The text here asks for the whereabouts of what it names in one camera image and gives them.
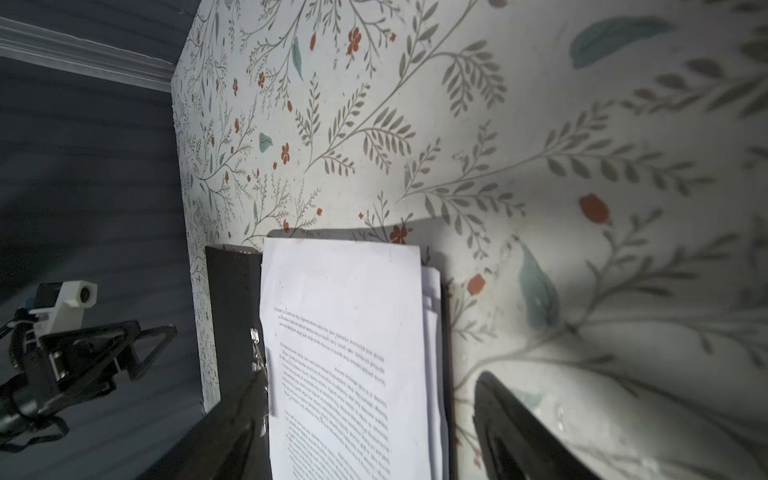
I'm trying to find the printed paper sheet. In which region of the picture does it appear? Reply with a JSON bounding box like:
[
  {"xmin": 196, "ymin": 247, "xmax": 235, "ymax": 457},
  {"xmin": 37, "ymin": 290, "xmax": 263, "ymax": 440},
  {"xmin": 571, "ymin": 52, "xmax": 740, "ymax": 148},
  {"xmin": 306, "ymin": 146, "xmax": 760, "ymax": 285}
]
[
  {"xmin": 260, "ymin": 238, "xmax": 432, "ymax": 479},
  {"xmin": 421, "ymin": 267, "xmax": 450, "ymax": 480}
]

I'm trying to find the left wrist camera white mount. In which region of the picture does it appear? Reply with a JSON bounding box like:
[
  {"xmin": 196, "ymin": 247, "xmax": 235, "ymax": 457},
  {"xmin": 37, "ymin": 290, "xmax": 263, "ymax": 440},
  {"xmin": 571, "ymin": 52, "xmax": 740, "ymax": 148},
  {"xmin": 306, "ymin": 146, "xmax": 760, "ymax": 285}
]
[{"xmin": 30, "ymin": 280, "xmax": 98, "ymax": 337}]

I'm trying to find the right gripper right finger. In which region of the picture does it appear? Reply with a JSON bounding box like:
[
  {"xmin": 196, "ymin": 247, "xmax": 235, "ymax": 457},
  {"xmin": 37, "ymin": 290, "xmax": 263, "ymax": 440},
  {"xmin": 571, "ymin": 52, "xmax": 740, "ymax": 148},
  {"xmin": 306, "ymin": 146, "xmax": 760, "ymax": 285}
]
[{"xmin": 473, "ymin": 371, "xmax": 597, "ymax": 480}]

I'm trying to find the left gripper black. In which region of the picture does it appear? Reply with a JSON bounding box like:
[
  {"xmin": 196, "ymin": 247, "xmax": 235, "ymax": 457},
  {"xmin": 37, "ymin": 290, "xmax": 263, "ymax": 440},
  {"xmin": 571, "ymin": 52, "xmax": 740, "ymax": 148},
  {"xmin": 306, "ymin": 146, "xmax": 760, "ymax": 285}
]
[{"xmin": 1, "ymin": 321, "xmax": 178, "ymax": 447}]

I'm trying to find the printed paper sheet back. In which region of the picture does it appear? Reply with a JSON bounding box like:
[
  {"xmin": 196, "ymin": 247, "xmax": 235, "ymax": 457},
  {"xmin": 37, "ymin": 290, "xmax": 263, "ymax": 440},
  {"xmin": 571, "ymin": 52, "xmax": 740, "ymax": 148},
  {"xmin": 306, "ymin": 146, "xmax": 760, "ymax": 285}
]
[{"xmin": 421, "ymin": 267, "xmax": 450, "ymax": 480}]

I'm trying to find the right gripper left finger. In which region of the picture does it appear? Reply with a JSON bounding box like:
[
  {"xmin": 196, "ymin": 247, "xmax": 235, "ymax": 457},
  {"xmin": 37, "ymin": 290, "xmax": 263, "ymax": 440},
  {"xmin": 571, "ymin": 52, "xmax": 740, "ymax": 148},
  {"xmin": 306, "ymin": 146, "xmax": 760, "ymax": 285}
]
[{"xmin": 139, "ymin": 371, "xmax": 270, "ymax": 480}]

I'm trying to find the orange folder black inside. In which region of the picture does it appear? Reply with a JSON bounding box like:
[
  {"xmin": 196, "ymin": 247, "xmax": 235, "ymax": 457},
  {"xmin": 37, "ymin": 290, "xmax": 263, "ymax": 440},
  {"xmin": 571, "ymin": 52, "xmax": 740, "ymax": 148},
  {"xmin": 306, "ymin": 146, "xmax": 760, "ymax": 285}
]
[{"xmin": 205, "ymin": 245, "xmax": 456, "ymax": 479}]

